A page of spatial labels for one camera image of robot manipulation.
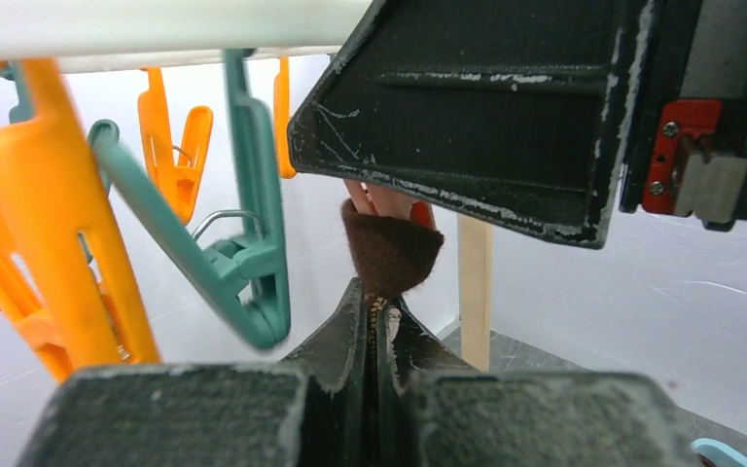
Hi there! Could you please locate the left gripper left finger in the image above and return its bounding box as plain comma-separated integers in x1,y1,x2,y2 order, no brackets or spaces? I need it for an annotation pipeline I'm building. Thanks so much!
18,279,369,466

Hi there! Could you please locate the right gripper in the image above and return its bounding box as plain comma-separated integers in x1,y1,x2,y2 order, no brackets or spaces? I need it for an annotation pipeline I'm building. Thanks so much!
620,1,747,232

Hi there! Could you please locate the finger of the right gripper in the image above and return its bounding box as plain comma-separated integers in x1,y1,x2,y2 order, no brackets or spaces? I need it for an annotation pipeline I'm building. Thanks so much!
288,0,655,249

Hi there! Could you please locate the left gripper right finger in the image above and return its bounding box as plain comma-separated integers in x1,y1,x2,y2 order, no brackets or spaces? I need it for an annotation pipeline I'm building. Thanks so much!
376,299,699,466

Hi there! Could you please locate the brown argyle sock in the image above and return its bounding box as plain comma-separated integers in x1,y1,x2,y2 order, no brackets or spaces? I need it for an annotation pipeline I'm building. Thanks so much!
340,198,445,305

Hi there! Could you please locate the pink clothespin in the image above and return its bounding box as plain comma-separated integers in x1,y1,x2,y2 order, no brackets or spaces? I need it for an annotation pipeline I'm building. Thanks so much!
343,179,437,230

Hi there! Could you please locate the blue plastic basket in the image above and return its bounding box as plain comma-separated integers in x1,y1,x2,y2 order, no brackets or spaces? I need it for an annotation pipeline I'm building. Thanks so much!
691,438,747,467

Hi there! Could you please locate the wooden drying rack frame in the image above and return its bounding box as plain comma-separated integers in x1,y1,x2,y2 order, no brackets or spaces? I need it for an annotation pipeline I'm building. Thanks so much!
457,215,492,371

